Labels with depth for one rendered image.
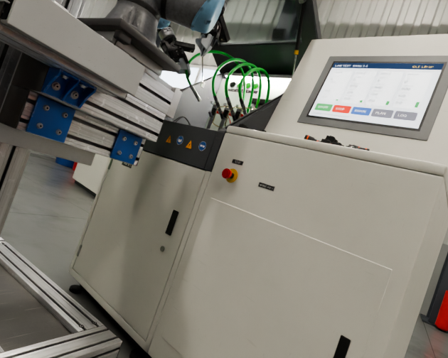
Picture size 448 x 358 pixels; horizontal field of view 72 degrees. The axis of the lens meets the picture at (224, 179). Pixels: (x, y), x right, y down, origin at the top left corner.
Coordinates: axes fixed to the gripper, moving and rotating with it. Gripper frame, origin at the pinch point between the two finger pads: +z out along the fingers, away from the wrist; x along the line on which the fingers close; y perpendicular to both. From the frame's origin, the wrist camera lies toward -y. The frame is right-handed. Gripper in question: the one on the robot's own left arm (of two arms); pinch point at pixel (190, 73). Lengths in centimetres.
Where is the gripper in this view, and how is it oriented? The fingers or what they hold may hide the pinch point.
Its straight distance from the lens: 167.2
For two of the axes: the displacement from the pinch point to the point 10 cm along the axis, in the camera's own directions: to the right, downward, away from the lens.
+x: 3.3, -1.4, -9.3
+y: -8.4, 4.1, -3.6
